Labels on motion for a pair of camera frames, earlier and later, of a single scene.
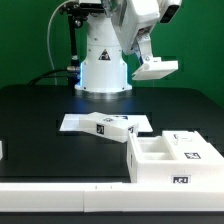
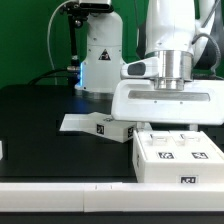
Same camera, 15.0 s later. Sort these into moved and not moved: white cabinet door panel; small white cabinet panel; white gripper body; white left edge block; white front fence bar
Moved: white gripper body; small white cabinet panel; white cabinet door panel
Not moved: white front fence bar; white left edge block
